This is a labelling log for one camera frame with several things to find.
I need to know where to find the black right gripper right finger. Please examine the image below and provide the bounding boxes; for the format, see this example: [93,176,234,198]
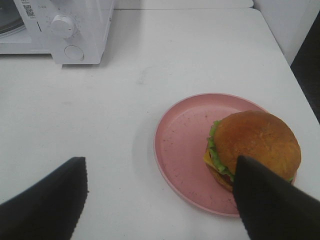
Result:
[232,155,320,240]

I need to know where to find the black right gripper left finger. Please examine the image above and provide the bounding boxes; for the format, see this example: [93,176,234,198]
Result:
[0,157,89,240]

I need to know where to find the toy burger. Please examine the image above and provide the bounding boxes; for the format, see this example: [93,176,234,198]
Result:
[203,110,302,192]

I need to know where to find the pink round plate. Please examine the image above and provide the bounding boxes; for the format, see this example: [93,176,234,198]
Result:
[154,93,267,217]

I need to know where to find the round white door button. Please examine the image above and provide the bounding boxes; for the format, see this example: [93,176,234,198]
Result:
[64,45,84,61]

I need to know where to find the white microwave knob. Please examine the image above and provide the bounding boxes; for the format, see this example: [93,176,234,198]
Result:
[50,14,77,39]

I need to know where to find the white microwave oven body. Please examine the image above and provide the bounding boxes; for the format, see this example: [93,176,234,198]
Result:
[0,0,115,65]

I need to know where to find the glass microwave turntable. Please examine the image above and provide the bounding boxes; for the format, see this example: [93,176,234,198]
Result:
[0,0,26,38]

